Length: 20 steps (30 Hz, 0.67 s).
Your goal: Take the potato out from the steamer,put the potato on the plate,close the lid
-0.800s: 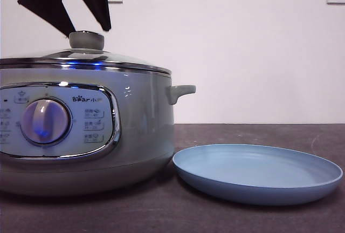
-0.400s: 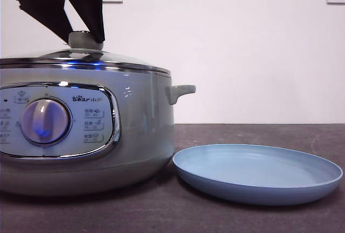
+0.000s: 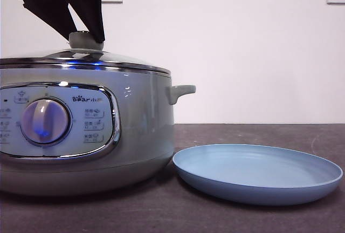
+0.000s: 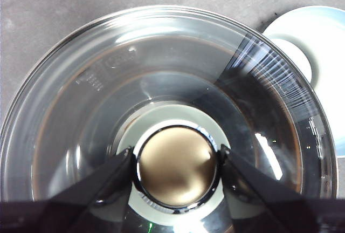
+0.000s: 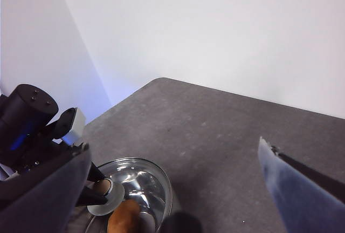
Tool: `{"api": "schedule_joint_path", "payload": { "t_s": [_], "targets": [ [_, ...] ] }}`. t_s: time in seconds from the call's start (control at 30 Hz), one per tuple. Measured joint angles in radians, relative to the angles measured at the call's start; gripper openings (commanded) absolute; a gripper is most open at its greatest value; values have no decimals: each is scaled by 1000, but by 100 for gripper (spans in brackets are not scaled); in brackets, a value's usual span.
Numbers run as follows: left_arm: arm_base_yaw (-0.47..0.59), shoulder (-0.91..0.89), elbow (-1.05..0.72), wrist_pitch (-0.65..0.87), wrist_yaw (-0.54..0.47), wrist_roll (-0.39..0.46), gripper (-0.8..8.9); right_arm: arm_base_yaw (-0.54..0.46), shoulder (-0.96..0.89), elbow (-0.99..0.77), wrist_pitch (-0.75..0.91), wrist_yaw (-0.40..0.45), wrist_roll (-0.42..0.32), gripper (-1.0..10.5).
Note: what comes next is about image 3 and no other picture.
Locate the glass lid with grey knob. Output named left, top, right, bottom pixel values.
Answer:
left=0, top=31, right=172, bottom=76

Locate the pale green electric steamer pot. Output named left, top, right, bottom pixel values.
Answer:
left=0, top=67, right=196, bottom=197

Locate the blue round plate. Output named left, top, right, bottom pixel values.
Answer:
left=172, top=143, right=343, bottom=207

